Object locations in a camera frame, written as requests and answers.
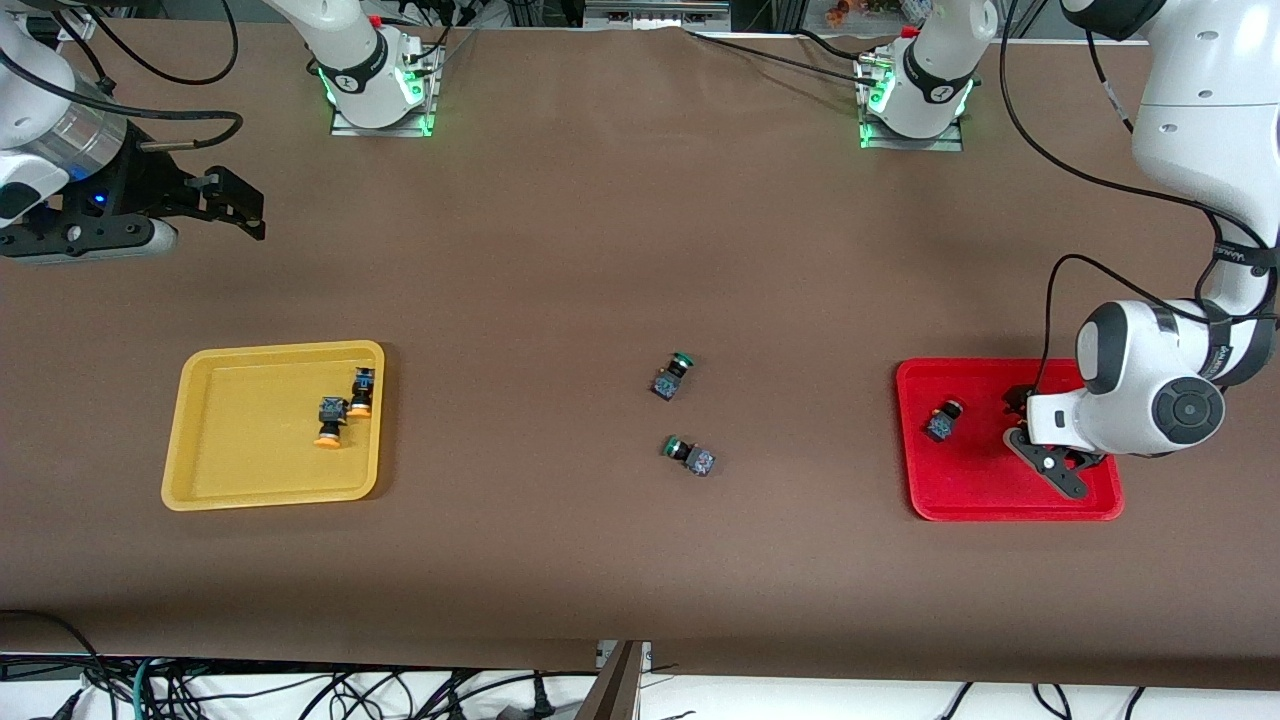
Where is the red push button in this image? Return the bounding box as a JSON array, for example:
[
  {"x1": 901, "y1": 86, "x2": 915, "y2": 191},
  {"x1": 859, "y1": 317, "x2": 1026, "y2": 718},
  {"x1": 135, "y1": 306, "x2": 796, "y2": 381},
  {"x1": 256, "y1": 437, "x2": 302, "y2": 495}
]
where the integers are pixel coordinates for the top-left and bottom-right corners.
[{"x1": 925, "y1": 398, "x2": 967, "y2": 443}]

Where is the red plastic tray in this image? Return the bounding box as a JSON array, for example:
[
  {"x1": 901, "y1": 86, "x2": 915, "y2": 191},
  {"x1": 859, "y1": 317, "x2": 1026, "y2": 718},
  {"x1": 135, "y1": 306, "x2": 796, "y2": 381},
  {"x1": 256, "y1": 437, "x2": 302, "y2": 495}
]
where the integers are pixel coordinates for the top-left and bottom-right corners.
[{"x1": 895, "y1": 358, "x2": 1126, "y2": 523}]

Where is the yellow plastic tray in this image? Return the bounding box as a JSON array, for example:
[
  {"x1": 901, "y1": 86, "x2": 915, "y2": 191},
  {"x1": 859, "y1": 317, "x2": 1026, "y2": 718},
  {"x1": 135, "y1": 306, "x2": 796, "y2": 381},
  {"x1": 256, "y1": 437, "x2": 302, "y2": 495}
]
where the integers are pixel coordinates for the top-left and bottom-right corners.
[{"x1": 160, "y1": 340, "x2": 386, "y2": 512}]

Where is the green push button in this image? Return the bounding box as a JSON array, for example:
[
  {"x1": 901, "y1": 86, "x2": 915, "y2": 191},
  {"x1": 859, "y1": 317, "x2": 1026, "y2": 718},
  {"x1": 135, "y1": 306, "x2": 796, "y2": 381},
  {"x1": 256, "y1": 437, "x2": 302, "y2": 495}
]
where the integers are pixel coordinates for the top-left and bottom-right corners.
[
  {"x1": 650, "y1": 352, "x2": 696, "y2": 403},
  {"x1": 662, "y1": 435, "x2": 717, "y2": 478}
]

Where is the brown table cloth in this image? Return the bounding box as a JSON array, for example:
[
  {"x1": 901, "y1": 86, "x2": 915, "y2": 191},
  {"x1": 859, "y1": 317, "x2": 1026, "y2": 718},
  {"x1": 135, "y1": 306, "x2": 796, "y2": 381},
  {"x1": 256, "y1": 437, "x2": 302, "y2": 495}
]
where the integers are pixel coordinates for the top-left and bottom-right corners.
[{"x1": 0, "y1": 25, "x2": 1280, "y2": 691}]

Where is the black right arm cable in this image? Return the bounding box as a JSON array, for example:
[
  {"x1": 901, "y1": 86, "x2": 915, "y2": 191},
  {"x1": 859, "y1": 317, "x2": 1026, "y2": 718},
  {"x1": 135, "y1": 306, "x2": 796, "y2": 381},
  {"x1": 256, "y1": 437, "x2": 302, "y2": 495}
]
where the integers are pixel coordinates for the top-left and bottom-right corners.
[{"x1": 0, "y1": 0, "x2": 245, "y2": 153}]

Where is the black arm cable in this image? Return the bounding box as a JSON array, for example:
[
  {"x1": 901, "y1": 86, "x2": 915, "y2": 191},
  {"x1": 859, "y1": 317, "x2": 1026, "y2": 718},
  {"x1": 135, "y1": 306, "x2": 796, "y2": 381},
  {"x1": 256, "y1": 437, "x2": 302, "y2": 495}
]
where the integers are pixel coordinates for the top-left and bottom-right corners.
[
  {"x1": 0, "y1": 0, "x2": 245, "y2": 153},
  {"x1": 999, "y1": 0, "x2": 1280, "y2": 401}
]

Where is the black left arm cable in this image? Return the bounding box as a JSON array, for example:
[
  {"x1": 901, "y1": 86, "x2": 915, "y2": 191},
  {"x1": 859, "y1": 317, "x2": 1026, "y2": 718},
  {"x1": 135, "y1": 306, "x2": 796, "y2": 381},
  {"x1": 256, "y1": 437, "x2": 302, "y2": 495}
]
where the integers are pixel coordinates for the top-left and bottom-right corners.
[{"x1": 999, "y1": 0, "x2": 1280, "y2": 401}]

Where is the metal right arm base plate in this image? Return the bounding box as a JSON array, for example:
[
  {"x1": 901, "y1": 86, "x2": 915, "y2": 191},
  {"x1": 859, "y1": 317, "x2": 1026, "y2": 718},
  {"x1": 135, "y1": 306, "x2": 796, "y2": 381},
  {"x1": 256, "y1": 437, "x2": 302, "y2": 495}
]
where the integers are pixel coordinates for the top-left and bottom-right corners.
[{"x1": 330, "y1": 45, "x2": 443, "y2": 138}]

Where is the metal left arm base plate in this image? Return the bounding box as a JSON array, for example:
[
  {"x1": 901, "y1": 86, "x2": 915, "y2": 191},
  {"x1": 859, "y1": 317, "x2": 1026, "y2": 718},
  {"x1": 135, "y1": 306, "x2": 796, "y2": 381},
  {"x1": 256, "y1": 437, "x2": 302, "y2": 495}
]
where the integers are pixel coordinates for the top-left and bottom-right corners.
[{"x1": 858, "y1": 55, "x2": 966, "y2": 153}]

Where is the black cable on table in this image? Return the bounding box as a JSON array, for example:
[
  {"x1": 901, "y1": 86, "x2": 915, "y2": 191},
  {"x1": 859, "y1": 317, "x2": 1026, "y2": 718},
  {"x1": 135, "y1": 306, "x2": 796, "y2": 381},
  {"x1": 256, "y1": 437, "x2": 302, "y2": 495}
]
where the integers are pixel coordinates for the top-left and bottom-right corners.
[{"x1": 685, "y1": 28, "x2": 883, "y2": 83}]

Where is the small metal bracket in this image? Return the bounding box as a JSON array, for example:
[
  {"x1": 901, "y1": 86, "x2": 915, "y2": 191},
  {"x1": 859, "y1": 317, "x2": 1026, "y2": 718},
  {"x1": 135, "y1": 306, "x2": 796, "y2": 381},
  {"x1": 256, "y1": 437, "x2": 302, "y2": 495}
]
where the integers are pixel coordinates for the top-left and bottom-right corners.
[{"x1": 597, "y1": 640, "x2": 653, "y2": 673}]

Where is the grey metal rail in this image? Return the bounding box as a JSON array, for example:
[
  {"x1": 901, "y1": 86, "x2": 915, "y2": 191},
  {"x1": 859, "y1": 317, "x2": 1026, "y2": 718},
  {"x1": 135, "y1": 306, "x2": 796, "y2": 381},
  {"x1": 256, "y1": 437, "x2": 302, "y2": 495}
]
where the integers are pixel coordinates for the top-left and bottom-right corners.
[{"x1": 583, "y1": 0, "x2": 733, "y2": 31}]

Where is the teal floor cable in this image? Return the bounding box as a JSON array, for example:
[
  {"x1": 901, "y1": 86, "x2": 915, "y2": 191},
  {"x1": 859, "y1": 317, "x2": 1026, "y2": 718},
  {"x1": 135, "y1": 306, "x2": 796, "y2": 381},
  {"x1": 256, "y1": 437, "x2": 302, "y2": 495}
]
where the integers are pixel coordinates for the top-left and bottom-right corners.
[{"x1": 133, "y1": 655, "x2": 166, "y2": 720}]

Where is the brown wooden post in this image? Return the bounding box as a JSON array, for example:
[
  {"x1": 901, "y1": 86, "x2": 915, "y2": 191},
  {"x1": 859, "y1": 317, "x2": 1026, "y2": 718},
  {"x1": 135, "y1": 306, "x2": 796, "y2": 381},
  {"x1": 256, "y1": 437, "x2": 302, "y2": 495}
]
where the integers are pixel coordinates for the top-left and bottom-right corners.
[{"x1": 575, "y1": 640, "x2": 643, "y2": 720}]

